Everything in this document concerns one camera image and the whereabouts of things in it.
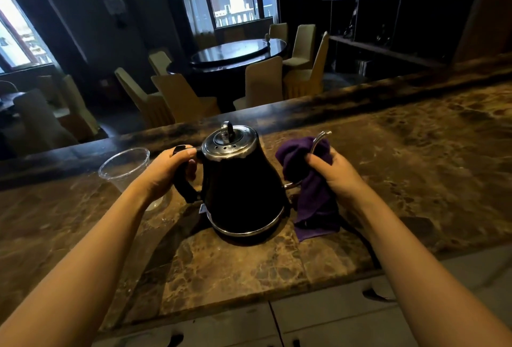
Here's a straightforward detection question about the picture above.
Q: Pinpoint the person's left hand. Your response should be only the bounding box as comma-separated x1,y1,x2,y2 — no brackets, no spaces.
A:
134,145,199,206

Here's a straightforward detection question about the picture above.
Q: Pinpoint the person's right forearm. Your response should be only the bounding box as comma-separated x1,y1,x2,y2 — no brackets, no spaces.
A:
351,186,512,347

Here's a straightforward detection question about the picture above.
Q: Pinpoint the white wall sign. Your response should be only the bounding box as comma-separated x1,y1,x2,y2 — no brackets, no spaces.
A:
103,0,127,15

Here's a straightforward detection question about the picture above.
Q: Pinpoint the person's left forearm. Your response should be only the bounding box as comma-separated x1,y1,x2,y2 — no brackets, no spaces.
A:
0,184,161,347

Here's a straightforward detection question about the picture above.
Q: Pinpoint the silver kettle lid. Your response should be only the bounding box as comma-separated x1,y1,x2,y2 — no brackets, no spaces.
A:
201,120,259,161

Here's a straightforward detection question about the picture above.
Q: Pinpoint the side window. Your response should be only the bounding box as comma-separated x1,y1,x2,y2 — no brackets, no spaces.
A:
0,0,55,71

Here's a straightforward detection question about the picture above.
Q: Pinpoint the black electric kettle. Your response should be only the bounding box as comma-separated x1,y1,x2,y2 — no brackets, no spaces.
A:
172,120,333,238

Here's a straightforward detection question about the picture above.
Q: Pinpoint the white cabinet drawer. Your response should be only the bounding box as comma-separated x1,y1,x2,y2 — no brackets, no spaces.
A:
270,245,512,347
92,302,283,347

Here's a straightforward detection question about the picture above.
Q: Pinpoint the clear plastic cup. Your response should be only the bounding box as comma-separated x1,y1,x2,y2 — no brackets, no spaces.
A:
98,147,165,212

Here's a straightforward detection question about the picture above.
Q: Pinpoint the round dark dining table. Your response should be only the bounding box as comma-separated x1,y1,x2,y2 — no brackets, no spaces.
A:
167,38,288,111

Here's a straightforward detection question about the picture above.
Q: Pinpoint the person's right hand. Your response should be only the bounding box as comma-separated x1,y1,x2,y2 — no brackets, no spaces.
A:
306,146,375,204

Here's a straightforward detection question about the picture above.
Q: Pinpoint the beige covered dining chair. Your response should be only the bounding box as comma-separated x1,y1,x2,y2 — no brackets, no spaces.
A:
13,88,79,151
267,22,289,42
282,24,317,71
114,67,175,128
148,50,173,76
60,74,101,142
282,31,330,100
150,73,221,123
233,56,284,111

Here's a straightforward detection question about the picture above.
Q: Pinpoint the dark round turntable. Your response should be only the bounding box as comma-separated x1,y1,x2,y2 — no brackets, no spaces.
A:
190,38,273,67

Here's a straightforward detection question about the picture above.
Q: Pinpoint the purple cloth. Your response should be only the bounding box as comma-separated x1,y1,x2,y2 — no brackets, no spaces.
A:
275,136,341,242

